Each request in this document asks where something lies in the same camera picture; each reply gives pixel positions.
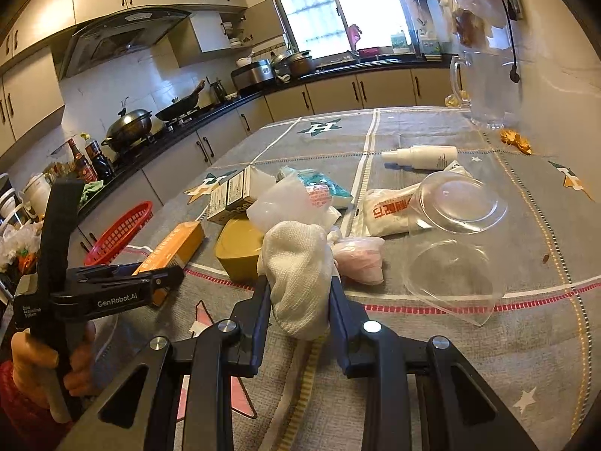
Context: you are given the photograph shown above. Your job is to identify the left hand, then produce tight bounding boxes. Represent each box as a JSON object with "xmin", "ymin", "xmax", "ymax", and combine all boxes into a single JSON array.
[{"xmin": 11, "ymin": 322, "xmax": 97, "ymax": 409}]

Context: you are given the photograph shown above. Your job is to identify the range hood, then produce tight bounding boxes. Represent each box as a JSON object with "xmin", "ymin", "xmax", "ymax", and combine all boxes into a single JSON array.
[{"xmin": 59, "ymin": 6, "xmax": 190, "ymax": 79}]

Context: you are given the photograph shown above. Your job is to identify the grey patterned tablecloth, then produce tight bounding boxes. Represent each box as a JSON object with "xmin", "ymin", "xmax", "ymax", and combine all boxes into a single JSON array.
[{"xmin": 96, "ymin": 107, "xmax": 600, "ymax": 450}]

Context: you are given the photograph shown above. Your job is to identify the orange candy wrapper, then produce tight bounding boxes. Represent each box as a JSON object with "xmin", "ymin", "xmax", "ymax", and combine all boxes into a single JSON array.
[{"xmin": 499, "ymin": 128, "xmax": 533, "ymax": 155}]

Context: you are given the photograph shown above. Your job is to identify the red plastic basket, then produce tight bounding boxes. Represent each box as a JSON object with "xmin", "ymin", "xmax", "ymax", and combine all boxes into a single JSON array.
[{"xmin": 83, "ymin": 201, "xmax": 153, "ymax": 267}]

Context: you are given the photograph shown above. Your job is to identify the dark soy sauce bottle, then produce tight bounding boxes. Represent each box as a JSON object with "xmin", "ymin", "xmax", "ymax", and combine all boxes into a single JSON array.
[{"xmin": 80, "ymin": 132, "xmax": 115, "ymax": 183}]

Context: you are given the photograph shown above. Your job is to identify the blue white medicine box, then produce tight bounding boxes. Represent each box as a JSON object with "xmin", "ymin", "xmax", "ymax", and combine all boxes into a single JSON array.
[{"xmin": 207, "ymin": 165, "xmax": 276, "ymax": 225}]

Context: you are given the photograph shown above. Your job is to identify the steel wok with lid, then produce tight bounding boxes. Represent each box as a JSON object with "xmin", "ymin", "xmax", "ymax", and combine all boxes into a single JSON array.
[{"xmin": 101, "ymin": 97, "xmax": 152, "ymax": 154}]

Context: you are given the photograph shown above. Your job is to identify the white bag red lettering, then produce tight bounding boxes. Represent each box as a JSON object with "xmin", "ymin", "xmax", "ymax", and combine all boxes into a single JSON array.
[{"xmin": 361, "ymin": 159, "xmax": 471, "ymax": 238}]

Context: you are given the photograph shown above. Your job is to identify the beige upper kitchen cabinets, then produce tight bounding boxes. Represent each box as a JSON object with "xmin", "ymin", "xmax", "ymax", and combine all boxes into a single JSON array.
[{"xmin": 1, "ymin": 0, "xmax": 246, "ymax": 164}]

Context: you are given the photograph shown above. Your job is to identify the kitchen window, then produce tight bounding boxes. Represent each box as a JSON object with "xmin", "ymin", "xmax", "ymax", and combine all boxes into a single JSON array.
[{"xmin": 275, "ymin": 0, "xmax": 415, "ymax": 58}]

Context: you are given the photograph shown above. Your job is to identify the teal tissue packet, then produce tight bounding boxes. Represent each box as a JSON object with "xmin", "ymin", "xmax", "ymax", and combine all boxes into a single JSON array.
[{"xmin": 276, "ymin": 166, "xmax": 353, "ymax": 210}]

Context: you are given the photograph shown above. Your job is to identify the hanging plastic food bags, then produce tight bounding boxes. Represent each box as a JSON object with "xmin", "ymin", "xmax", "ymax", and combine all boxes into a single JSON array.
[{"xmin": 440, "ymin": 0, "xmax": 510, "ymax": 51}]

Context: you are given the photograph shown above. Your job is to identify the black frying pan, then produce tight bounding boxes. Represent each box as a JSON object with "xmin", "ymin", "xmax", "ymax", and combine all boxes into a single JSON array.
[{"xmin": 155, "ymin": 79, "xmax": 205, "ymax": 122}]

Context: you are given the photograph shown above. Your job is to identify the orange cardboard box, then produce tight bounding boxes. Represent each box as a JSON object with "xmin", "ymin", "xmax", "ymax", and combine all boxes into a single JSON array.
[{"xmin": 132, "ymin": 220, "xmax": 207, "ymax": 309}]

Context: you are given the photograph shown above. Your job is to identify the translucent white plastic bag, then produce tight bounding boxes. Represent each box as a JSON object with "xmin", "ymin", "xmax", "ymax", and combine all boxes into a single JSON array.
[{"xmin": 246, "ymin": 175, "xmax": 341, "ymax": 233}]

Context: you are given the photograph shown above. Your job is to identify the silver rice cooker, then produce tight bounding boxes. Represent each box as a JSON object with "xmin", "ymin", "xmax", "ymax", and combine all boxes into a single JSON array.
[{"xmin": 230, "ymin": 59, "xmax": 275, "ymax": 94}]

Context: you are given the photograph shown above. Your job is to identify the beige kitchen cabinets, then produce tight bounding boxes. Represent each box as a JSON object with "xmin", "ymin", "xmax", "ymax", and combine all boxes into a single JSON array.
[
  {"xmin": 1, "ymin": 0, "xmax": 246, "ymax": 164},
  {"xmin": 69, "ymin": 66, "xmax": 451, "ymax": 266}
]

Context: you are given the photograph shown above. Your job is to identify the white cloth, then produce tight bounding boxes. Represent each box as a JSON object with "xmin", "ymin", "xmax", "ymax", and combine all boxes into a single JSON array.
[{"xmin": 255, "ymin": 220, "xmax": 335, "ymax": 342}]

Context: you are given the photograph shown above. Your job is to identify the clear glass pitcher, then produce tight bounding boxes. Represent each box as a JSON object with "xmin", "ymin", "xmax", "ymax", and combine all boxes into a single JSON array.
[{"xmin": 449, "ymin": 49, "xmax": 519, "ymax": 129}]

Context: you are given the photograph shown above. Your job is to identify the pink plastic bag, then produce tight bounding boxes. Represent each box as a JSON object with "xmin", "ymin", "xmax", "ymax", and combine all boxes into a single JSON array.
[{"xmin": 331, "ymin": 237, "xmax": 385, "ymax": 286}]

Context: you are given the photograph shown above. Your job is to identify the white spray bottle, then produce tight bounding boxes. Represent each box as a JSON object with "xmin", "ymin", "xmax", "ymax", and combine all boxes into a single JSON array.
[{"xmin": 381, "ymin": 145, "xmax": 458, "ymax": 171}]

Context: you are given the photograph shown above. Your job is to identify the yellow square container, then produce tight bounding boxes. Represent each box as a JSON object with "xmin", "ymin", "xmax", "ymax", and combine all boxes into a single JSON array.
[{"xmin": 214, "ymin": 216, "xmax": 264, "ymax": 284}]

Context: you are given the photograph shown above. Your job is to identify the clear plastic cup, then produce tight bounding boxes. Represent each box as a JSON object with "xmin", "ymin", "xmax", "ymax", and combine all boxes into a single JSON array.
[{"xmin": 401, "ymin": 171, "xmax": 508, "ymax": 327}]

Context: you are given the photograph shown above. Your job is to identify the beige lower kitchen cabinets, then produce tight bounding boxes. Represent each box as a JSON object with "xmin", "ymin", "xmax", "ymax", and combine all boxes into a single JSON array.
[{"xmin": 69, "ymin": 66, "xmax": 451, "ymax": 266}]

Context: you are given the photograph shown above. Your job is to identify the brown cooking pot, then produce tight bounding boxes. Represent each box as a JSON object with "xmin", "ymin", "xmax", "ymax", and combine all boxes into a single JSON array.
[{"xmin": 285, "ymin": 50, "xmax": 316, "ymax": 79}]

